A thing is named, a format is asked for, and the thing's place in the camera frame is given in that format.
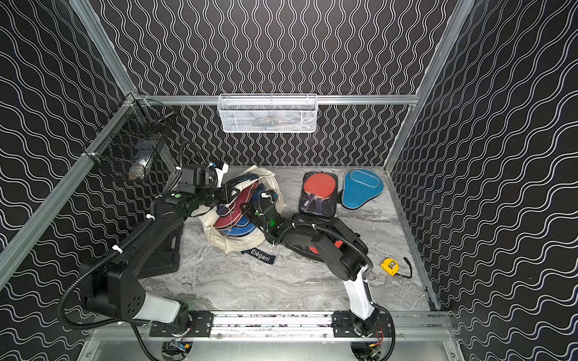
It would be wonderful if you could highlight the blue paddle case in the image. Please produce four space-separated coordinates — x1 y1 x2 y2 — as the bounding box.
219 216 256 237

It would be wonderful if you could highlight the maroon paddle case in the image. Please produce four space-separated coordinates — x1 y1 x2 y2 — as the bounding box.
213 182 259 230

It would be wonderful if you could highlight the cream canvas tote bag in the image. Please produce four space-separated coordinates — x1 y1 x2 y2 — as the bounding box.
199 165 286 253

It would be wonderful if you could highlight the teal paddle case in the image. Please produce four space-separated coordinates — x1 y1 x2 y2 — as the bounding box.
341 168 385 210

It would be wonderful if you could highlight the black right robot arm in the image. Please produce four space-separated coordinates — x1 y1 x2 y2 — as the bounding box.
241 191 381 336

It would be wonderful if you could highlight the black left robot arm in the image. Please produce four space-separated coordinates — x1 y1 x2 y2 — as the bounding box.
57 162 232 335

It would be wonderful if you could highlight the black box on table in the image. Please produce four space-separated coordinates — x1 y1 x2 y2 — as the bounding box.
137 225 184 279

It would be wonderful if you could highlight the yellow tape measure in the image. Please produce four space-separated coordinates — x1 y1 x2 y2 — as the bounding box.
380 257 413 279

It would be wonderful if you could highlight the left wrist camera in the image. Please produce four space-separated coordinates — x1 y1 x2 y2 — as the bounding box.
208 162 229 187

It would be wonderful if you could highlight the white wire mesh basket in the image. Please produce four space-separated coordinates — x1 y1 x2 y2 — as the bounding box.
217 93 319 133

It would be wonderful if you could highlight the black wire basket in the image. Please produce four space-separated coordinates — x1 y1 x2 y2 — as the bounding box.
87 99 176 181

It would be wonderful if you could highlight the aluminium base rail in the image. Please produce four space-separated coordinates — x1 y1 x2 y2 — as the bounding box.
186 311 453 342

